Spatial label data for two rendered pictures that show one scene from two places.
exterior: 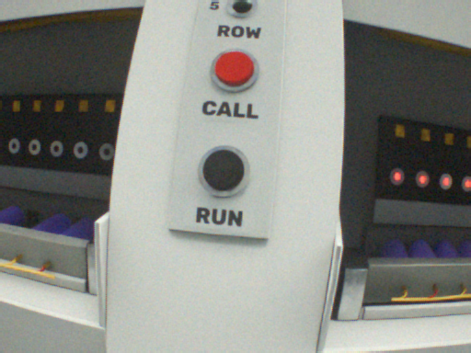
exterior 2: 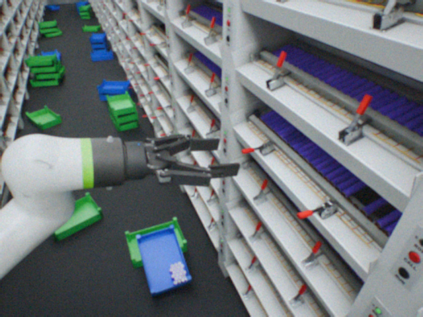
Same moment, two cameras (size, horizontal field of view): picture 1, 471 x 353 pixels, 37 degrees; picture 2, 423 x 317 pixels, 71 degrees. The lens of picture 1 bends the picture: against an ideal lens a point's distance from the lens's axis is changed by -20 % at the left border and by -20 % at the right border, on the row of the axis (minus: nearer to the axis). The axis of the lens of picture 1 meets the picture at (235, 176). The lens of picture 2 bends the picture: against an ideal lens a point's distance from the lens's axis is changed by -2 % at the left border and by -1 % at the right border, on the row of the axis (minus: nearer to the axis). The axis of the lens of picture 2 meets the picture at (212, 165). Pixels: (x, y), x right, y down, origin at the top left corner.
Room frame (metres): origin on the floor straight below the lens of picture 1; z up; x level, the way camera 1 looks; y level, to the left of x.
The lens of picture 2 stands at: (-0.07, -0.10, 1.40)
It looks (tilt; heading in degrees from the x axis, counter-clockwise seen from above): 37 degrees down; 63
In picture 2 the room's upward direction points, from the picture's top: straight up
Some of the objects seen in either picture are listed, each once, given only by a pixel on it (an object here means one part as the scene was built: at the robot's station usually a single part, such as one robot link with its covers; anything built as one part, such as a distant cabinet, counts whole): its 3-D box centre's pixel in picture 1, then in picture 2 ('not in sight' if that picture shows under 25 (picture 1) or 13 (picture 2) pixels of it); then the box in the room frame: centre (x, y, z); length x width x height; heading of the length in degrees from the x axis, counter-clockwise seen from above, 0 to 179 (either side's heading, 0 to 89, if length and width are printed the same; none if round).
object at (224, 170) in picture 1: (224, 171); (404, 273); (0.34, 0.00, 0.97); 0.02 x 0.01 x 0.02; 85
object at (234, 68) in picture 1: (235, 70); (415, 256); (0.34, 0.00, 1.01); 0.02 x 0.01 x 0.02; 85
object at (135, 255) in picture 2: not in sight; (156, 241); (0.15, 1.01, 0.04); 0.30 x 0.20 x 0.08; 175
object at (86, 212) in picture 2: not in sight; (73, 215); (-0.25, 1.43, 0.04); 0.30 x 0.20 x 0.08; 13
